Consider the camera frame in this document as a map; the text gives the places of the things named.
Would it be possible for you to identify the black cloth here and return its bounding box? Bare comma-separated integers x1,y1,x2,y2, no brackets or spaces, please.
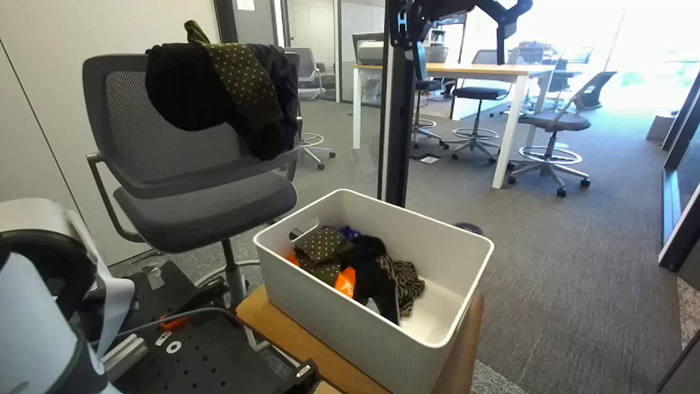
144,45,300,151

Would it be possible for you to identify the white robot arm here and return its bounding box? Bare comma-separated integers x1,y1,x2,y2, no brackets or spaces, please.
0,197,136,394

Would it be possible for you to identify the clothes pile inside box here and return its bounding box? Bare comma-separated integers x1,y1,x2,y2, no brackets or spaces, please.
287,227,427,325

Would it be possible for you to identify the white plastic box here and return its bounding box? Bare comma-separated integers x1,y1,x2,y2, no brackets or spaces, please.
254,189,495,394

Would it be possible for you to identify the grey chair behind glass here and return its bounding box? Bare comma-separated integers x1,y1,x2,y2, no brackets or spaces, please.
285,49,334,171

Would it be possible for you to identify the dark dotted cloth on headrest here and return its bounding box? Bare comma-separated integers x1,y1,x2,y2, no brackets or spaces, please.
184,21,293,160

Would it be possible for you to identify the grey mesh office chair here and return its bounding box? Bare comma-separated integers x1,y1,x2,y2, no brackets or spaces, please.
82,56,297,302

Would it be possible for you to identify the black vertical pole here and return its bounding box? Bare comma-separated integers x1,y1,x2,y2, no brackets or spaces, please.
379,0,424,206

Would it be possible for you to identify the dark office stool middle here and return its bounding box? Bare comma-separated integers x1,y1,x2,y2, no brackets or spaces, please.
449,46,511,166

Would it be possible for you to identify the dark office stool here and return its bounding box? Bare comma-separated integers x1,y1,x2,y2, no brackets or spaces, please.
449,46,511,166
506,70,615,197

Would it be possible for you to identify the white wooden-top desk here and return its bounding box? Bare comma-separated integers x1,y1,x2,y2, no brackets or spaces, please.
352,65,554,189

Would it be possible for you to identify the dark office stool right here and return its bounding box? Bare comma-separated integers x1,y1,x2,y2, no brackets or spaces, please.
506,70,615,197

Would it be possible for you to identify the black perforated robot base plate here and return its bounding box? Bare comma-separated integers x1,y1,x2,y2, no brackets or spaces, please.
116,263,320,394

